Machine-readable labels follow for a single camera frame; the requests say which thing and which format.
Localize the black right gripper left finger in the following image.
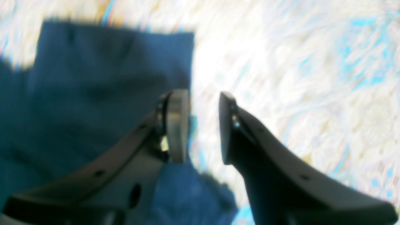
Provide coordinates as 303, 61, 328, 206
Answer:
3, 89, 190, 225

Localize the dark blue t-shirt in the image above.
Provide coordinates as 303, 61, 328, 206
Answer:
0, 20, 239, 225

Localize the patterned tablecloth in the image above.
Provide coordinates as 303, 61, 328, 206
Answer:
1, 0, 399, 225

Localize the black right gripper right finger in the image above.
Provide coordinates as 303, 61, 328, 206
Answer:
219, 92, 398, 225

